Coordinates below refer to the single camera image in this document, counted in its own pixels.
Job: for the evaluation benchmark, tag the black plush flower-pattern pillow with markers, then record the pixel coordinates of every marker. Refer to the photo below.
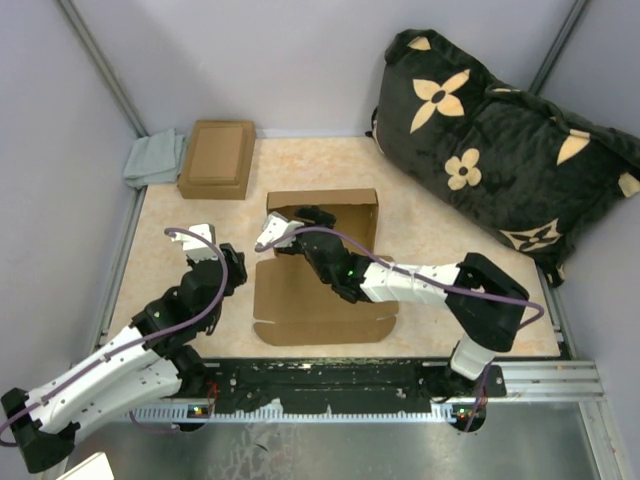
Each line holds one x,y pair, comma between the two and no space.
531,174

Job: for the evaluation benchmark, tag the light blue folded cloth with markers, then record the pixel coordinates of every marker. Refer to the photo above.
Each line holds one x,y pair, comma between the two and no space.
156,159

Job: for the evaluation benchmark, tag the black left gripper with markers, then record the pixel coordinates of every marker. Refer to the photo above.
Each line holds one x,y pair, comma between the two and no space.
235,265

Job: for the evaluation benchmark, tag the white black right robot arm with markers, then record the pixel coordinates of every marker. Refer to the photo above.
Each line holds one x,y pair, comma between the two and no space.
487,303

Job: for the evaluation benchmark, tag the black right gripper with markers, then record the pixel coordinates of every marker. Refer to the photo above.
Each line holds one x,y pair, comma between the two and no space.
315,214

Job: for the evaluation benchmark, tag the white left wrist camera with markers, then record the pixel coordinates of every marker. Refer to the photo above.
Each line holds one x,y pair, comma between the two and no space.
196,245

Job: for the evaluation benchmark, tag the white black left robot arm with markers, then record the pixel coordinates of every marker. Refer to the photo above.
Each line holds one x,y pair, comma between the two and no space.
149,359

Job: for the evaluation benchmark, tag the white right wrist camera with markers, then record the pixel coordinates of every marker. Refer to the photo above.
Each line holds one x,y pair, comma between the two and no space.
277,232

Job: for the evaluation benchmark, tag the white board corner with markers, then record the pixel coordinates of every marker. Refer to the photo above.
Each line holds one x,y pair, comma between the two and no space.
95,467

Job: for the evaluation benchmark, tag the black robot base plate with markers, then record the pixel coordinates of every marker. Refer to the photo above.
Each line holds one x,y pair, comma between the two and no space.
337,385

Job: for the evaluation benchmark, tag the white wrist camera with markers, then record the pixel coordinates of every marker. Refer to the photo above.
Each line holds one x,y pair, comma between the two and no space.
277,232
196,245

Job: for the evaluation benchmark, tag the small folded brown cardboard box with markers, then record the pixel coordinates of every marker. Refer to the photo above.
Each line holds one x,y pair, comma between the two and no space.
217,155

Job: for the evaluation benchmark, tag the large folded brown cardboard box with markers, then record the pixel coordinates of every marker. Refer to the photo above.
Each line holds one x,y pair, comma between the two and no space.
237,191

